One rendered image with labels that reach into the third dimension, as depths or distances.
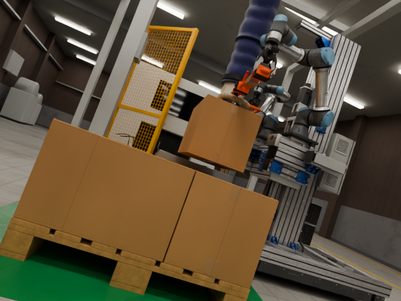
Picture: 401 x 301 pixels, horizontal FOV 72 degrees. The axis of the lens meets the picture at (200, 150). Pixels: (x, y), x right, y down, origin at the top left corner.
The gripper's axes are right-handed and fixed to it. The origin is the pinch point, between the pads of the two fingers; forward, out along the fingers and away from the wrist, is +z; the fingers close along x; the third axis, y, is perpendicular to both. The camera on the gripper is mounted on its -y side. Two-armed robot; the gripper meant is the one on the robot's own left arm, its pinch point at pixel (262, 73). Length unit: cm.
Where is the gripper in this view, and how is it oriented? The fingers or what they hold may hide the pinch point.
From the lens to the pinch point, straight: 161.6
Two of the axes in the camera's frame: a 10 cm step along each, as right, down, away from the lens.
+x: -9.2, -3.5, -1.5
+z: -3.4, 9.4, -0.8
